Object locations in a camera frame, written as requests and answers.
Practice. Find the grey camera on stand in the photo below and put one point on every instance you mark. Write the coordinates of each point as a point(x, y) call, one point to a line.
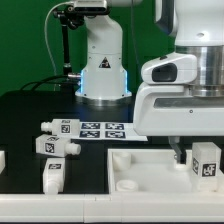
point(88, 6)

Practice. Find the white sheet with tags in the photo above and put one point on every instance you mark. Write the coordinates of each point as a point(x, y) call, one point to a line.
point(109, 131)

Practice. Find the white left obstacle wall piece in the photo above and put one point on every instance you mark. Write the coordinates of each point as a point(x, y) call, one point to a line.
point(2, 161)

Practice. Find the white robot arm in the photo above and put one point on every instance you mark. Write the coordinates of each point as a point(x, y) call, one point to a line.
point(198, 28)

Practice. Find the white front obstacle wall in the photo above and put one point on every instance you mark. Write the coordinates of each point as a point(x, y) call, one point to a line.
point(124, 207)

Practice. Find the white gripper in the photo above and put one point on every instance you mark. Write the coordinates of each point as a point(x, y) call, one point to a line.
point(165, 104)

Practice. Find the white square tabletop tray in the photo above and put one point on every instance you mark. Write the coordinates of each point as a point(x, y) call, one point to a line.
point(151, 171)

